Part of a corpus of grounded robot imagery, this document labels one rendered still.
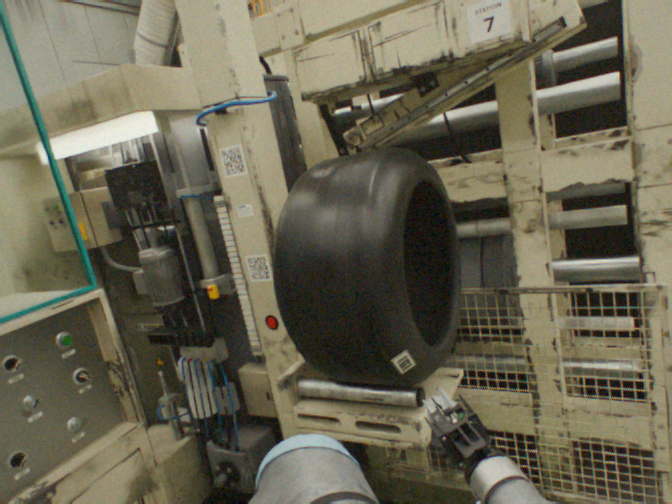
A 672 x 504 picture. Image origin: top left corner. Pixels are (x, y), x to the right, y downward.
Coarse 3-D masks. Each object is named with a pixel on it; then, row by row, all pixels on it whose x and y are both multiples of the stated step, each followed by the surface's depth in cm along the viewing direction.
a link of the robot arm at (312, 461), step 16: (288, 448) 55; (304, 448) 54; (320, 448) 54; (336, 448) 54; (272, 464) 54; (288, 464) 52; (304, 464) 51; (320, 464) 51; (336, 464) 51; (352, 464) 53; (256, 480) 57; (272, 480) 52; (288, 480) 50; (304, 480) 49; (320, 480) 48; (336, 480) 48; (352, 480) 49; (256, 496) 53; (272, 496) 50; (288, 496) 48; (304, 496) 47; (320, 496) 46; (336, 496) 46; (352, 496) 46; (368, 496) 47
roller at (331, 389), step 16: (304, 384) 126; (320, 384) 124; (336, 384) 122; (352, 384) 120; (368, 384) 118; (352, 400) 120; (368, 400) 117; (384, 400) 115; (400, 400) 112; (416, 400) 110
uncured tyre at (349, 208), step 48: (336, 192) 102; (384, 192) 99; (432, 192) 124; (288, 240) 103; (336, 240) 97; (384, 240) 95; (432, 240) 143; (288, 288) 103; (336, 288) 97; (384, 288) 95; (432, 288) 143; (336, 336) 101; (384, 336) 97; (432, 336) 135; (384, 384) 114
